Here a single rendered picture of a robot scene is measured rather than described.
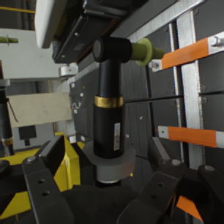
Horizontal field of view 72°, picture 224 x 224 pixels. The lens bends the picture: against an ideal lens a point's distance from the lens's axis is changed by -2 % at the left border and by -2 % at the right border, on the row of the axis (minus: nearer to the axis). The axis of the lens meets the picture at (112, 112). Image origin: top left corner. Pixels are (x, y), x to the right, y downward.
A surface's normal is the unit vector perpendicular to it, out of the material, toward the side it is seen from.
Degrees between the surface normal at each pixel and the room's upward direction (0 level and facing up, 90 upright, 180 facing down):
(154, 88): 0
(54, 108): 90
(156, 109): 0
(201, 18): 0
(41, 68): 90
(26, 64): 90
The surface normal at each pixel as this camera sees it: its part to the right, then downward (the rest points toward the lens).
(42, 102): 0.48, 0.00
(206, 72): -0.87, 0.12
